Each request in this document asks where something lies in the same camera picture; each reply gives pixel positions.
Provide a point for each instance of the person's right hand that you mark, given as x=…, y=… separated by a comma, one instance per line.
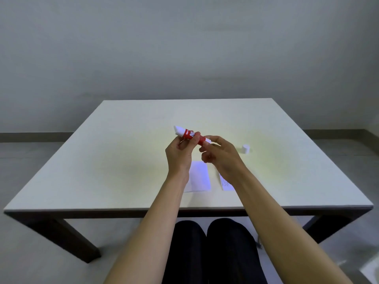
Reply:
x=225, y=159

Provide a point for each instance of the person's left hand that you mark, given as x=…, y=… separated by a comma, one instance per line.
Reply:
x=177, y=158

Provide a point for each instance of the person's right thumb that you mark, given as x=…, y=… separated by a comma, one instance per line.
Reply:
x=213, y=138

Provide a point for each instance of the person's left thumb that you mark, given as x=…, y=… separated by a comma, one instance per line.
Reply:
x=193, y=137

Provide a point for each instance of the red and white glue stick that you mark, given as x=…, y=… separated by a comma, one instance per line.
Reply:
x=185, y=132

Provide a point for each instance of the person's right forearm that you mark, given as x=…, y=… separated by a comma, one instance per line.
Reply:
x=281, y=230

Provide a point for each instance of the person's left forearm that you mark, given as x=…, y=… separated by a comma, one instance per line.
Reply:
x=154, y=230

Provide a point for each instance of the white glue stick cap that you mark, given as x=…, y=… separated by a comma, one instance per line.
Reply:
x=246, y=148

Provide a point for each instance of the white paper sheet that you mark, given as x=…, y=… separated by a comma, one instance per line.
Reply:
x=200, y=177

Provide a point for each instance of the printed white paper strip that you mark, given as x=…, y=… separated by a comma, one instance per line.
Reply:
x=225, y=184

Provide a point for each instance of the person's black trousers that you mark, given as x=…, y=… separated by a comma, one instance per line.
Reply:
x=228, y=254

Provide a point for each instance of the dark baseboard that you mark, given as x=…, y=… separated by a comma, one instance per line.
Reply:
x=35, y=137

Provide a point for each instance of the white table with dark legs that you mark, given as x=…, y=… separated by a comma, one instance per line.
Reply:
x=74, y=244

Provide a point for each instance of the white object on floor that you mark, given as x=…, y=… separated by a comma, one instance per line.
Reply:
x=371, y=273

